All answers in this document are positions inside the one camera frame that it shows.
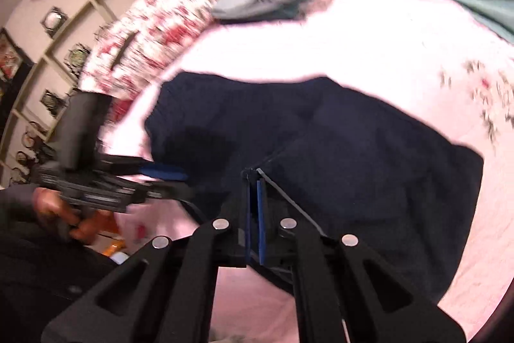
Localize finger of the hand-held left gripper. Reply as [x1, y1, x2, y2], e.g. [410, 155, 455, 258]
[100, 153, 189, 183]
[116, 180, 192, 206]

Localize navy pants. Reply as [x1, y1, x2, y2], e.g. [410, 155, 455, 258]
[144, 72, 484, 305]

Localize person's left forearm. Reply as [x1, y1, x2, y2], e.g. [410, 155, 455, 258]
[0, 184, 43, 225]

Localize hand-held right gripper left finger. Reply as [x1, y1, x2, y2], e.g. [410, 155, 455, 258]
[40, 170, 252, 343]

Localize red floral quilt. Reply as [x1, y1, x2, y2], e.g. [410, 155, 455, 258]
[78, 0, 268, 122]

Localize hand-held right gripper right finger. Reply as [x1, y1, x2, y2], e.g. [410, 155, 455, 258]
[256, 178, 466, 343]

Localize row of framed wall ornaments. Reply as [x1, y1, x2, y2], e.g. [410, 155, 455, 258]
[10, 5, 93, 183]

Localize pink bed sheet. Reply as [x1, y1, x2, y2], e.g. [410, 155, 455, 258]
[96, 0, 514, 343]

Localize person's left hand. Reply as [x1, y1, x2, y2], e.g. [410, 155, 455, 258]
[34, 187, 118, 243]

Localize red wall picture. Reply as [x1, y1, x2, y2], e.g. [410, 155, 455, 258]
[0, 29, 24, 82]

